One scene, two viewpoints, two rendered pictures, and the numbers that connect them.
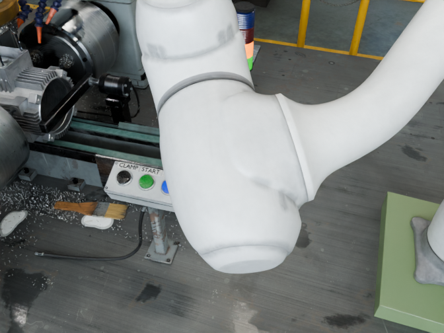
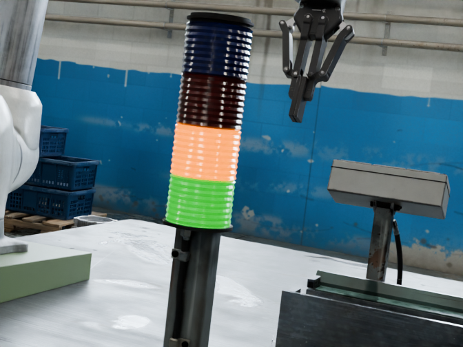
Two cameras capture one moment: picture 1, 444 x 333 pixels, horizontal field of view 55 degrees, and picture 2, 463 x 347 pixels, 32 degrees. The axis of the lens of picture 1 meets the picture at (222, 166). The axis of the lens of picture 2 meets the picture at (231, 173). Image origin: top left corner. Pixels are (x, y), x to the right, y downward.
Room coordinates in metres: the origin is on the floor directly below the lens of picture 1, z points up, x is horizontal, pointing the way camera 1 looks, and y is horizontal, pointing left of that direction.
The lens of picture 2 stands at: (1.83, 0.04, 1.14)
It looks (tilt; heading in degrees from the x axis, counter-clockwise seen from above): 5 degrees down; 186
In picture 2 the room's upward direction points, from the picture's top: 7 degrees clockwise
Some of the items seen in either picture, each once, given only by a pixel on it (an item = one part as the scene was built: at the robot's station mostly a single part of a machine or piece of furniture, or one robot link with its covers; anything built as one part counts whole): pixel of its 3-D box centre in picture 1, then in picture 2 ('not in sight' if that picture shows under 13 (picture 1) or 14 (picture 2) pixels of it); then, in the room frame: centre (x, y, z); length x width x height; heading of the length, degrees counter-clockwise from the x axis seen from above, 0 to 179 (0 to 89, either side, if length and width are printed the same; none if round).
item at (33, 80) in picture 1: (26, 100); not in sight; (0.98, 0.54, 1.02); 0.20 x 0.19 x 0.19; 75
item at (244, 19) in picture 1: (244, 16); (217, 51); (1.12, -0.06, 1.19); 0.06 x 0.06 x 0.04
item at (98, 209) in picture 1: (90, 208); not in sight; (0.77, 0.36, 0.80); 0.21 x 0.05 x 0.01; 82
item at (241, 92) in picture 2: (243, 32); (211, 102); (1.12, -0.06, 1.14); 0.06 x 0.06 x 0.04
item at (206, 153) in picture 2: (242, 47); (205, 151); (1.12, -0.06, 1.10); 0.06 x 0.06 x 0.04
